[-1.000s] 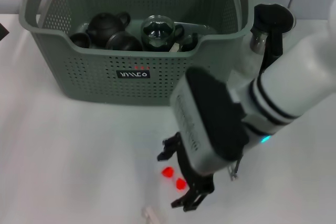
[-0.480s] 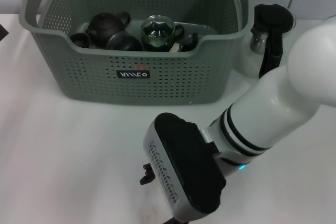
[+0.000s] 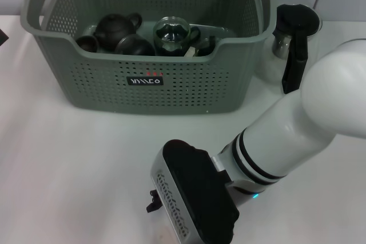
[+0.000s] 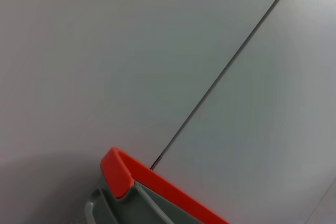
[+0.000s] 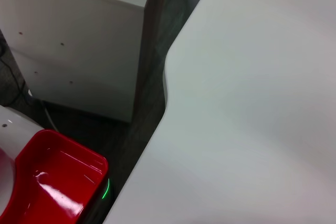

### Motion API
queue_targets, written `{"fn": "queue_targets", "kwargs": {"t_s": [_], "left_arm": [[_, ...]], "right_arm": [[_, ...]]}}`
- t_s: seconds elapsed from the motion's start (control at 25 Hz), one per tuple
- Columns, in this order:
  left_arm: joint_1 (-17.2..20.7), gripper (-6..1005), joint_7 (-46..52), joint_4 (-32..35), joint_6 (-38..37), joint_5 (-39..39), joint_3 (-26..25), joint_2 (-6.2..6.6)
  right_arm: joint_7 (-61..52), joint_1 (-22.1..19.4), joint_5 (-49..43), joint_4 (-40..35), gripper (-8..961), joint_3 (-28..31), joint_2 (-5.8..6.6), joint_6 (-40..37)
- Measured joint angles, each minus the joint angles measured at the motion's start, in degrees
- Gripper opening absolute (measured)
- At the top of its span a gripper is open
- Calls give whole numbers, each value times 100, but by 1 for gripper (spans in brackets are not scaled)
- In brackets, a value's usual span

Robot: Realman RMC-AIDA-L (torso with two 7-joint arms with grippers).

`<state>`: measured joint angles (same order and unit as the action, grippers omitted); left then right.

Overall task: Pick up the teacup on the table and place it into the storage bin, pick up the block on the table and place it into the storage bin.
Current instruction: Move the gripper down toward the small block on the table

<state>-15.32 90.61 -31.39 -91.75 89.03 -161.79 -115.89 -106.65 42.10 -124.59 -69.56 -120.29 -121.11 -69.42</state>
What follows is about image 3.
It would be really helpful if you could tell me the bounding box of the small black clay teacup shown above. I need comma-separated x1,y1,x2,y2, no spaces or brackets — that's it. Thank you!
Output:
75,35,100,54

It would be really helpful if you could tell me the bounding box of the glass pitcher black handle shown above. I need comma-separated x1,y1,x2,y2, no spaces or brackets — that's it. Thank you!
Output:
256,3,323,95

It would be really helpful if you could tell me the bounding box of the black clay teapot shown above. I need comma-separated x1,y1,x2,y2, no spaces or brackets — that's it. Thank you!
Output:
93,12,143,52

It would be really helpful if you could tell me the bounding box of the grey perforated storage bin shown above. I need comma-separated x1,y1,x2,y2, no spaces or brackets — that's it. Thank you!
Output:
19,0,277,115

